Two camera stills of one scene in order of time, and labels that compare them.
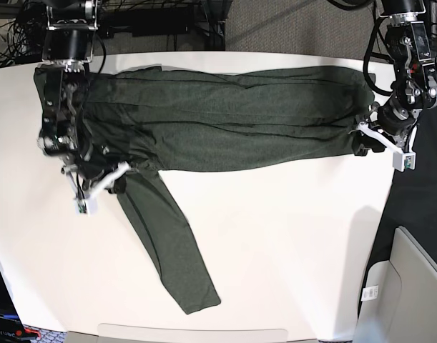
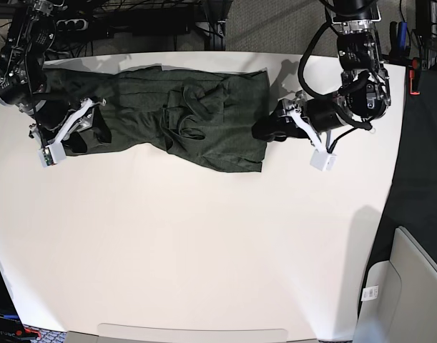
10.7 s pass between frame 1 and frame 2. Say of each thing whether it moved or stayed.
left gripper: moved
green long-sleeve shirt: moved
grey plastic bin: stayed
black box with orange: stayed
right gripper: moved
